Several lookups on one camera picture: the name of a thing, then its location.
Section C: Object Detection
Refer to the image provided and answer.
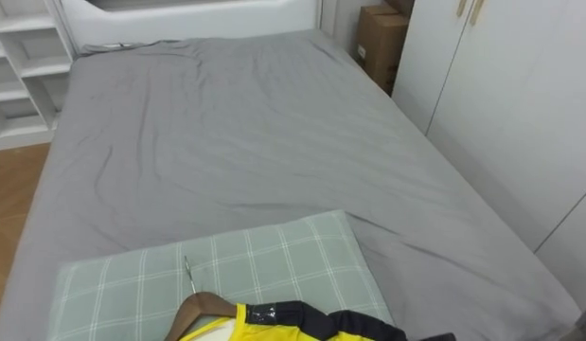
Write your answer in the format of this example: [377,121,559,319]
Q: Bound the grey bed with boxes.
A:
[0,0,583,341]

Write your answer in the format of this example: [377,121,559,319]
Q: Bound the green checked pillow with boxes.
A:
[47,209,395,341]

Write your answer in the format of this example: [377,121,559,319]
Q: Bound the white wardrobe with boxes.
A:
[391,0,586,313]

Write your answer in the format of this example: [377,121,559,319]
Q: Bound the white shelf unit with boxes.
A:
[0,0,75,153]

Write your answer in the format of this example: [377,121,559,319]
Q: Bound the brown cardboard box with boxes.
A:
[352,3,411,97]

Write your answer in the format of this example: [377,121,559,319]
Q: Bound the wooden clothes hanger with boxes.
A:
[164,256,239,341]

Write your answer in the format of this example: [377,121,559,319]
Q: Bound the yellow and black garment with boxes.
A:
[178,300,457,341]

